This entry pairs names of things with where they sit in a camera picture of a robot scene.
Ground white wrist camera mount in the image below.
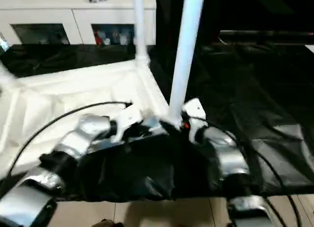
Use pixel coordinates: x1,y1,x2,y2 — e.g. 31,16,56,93
111,106,144,143
183,98,209,142

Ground dark robot torso part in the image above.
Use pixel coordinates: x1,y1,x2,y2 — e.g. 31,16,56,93
94,219,123,227

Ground black glossy mat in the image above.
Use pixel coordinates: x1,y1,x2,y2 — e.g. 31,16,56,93
0,42,314,203

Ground white plastic table top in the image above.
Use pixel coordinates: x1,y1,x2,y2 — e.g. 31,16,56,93
0,60,174,186

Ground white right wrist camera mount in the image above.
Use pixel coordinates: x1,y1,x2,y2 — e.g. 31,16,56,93
183,98,209,142

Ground white cabinet with glass doors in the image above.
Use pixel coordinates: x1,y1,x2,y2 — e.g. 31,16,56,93
0,0,157,46

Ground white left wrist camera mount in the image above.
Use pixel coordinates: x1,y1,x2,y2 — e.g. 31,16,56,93
111,106,144,143

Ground light blue plastic wrap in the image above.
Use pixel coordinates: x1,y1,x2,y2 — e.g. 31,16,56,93
0,32,10,51

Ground white plastic table leg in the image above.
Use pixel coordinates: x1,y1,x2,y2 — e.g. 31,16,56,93
0,62,19,89
133,0,151,65
168,0,206,126

